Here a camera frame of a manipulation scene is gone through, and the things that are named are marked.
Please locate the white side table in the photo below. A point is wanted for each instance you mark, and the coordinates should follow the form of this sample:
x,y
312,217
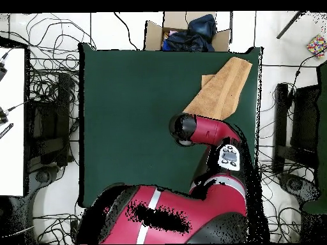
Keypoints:
x,y
12,127

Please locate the dark blue clothing pile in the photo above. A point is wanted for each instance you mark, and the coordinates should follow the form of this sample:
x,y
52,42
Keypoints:
x,y
196,33

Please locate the black stand foot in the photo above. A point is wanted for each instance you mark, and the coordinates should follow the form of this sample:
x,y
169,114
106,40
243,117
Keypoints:
x,y
296,187
42,176

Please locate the green covered side table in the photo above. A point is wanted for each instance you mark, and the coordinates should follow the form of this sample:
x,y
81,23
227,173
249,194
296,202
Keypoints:
x,y
323,153

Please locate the orange terry towel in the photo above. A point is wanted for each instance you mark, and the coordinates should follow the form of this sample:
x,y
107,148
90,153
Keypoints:
x,y
222,89

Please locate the black equipment rack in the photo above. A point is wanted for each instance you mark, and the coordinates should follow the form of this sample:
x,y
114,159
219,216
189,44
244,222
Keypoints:
x,y
48,122
304,117

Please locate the black metal bar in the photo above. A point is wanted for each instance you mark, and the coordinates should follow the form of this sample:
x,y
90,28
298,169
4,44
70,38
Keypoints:
x,y
290,25

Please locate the black slotted bar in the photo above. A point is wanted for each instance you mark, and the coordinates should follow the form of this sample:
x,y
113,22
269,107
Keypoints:
x,y
6,130

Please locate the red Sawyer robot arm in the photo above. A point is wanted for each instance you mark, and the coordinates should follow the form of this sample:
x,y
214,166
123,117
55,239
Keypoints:
x,y
204,130

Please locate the dark green table cloth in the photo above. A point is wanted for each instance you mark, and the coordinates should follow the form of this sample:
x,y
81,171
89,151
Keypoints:
x,y
127,114

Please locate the black power strip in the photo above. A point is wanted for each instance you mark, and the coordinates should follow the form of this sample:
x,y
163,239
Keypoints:
x,y
74,228

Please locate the black device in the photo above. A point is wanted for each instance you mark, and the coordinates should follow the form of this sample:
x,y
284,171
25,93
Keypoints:
x,y
2,70
3,116

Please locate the brown cardboard box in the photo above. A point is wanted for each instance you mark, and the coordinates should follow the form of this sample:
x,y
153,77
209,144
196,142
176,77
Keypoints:
x,y
153,35

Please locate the multicoloured patterned item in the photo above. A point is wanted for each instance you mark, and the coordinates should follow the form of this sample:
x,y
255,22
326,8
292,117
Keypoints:
x,y
317,46

